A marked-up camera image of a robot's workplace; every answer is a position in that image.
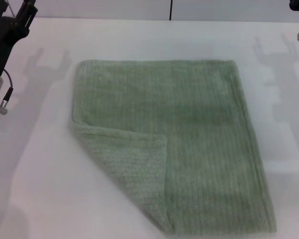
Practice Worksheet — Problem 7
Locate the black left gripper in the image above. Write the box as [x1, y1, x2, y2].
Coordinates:
[0, 0, 38, 76]

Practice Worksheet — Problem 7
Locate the green ribbed towel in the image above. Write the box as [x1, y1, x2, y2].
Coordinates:
[69, 59, 277, 236]

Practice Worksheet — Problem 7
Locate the left arm cable with connector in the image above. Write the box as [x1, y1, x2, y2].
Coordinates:
[0, 68, 15, 116]

